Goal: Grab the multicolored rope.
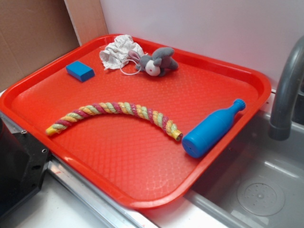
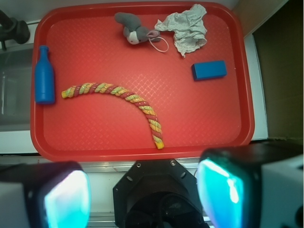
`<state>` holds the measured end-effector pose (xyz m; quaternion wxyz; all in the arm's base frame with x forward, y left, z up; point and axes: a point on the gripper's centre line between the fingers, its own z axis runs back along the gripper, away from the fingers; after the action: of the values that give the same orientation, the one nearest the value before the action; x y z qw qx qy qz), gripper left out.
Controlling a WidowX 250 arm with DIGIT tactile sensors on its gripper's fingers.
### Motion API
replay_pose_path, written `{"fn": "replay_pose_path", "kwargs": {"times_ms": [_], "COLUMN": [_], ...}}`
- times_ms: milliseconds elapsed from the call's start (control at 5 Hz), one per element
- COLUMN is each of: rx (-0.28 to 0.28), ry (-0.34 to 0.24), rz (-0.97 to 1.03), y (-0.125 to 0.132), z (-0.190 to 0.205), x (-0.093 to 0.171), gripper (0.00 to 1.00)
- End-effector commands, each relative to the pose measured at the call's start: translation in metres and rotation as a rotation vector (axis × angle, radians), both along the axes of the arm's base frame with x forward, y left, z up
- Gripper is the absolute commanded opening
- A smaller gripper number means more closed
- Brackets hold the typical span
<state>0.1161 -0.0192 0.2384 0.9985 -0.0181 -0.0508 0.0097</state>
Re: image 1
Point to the grey toy sink basin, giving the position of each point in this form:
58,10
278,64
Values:
256,182

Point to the red plastic tray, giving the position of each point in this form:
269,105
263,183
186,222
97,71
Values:
133,161

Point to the brown cardboard panel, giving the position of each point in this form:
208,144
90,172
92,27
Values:
34,33

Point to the white elastic loop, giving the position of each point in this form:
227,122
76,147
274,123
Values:
130,67

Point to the blue rectangular block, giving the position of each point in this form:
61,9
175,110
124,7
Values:
80,71

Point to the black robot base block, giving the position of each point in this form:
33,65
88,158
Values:
23,161

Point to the blue plastic bottle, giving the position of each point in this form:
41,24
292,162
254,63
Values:
206,134

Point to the grey toy faucet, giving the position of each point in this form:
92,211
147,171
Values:
288,103

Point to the crumpled white cloth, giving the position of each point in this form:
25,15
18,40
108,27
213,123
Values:
115,54

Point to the grey plush bunny toy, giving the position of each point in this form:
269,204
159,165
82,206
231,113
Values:
157,63

